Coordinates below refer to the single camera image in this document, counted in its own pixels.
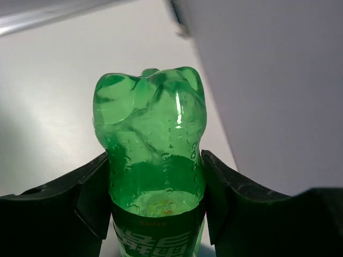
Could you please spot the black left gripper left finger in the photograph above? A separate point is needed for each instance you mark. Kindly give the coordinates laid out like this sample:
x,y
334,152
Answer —
x,y
68,216

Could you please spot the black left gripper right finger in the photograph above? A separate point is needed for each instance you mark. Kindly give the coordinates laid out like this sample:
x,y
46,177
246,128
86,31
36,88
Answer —
x,y
246,218

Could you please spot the green soda bottle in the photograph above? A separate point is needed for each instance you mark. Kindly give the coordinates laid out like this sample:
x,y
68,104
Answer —
x,y
150,126

